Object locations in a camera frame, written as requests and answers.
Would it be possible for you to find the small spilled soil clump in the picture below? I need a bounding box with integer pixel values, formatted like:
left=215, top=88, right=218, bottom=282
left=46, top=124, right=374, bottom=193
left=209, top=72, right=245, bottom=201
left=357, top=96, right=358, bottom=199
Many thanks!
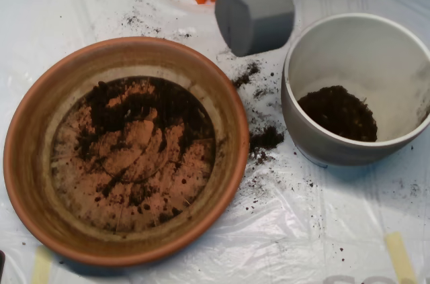
left=231, top=60, right=262, bottom=89

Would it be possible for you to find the long beige tape strip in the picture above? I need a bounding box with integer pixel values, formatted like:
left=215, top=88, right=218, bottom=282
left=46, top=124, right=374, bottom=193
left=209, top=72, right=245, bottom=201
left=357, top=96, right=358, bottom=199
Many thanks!
left=384, top=232, right=418, bottom=284

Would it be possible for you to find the dark soil pile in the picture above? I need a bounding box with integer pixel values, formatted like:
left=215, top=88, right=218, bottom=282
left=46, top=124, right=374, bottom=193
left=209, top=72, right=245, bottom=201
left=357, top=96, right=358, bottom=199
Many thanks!
left=77, top=77, right=216, bottom=206

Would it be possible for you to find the faded beige tape strip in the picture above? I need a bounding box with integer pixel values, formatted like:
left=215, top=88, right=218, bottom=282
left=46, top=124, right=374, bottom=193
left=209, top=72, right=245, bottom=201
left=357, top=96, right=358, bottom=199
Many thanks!
left=30, top=246, right=54, bottom=284

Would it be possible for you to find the terracotta saucer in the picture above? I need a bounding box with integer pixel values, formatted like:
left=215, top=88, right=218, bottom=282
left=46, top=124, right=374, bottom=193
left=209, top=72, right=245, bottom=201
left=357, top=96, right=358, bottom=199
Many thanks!
left=3, top=36, right=251, bottom=268

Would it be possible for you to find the clear plastic sheet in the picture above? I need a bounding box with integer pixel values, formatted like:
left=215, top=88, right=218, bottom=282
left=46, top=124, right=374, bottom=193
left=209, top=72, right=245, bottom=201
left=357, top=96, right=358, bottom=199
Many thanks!
left=0, top=0, right=430, bottom=284

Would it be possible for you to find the white ceramic pot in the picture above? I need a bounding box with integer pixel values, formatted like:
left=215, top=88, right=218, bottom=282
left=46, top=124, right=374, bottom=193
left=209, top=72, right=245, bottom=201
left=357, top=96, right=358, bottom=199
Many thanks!
left=280, top=12, right=430, bottom=167

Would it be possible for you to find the large spilled soil clump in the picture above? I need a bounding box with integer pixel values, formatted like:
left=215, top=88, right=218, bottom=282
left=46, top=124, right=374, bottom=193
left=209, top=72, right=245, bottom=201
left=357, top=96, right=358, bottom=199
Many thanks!
left=249, top=125, right=286, bottom=167

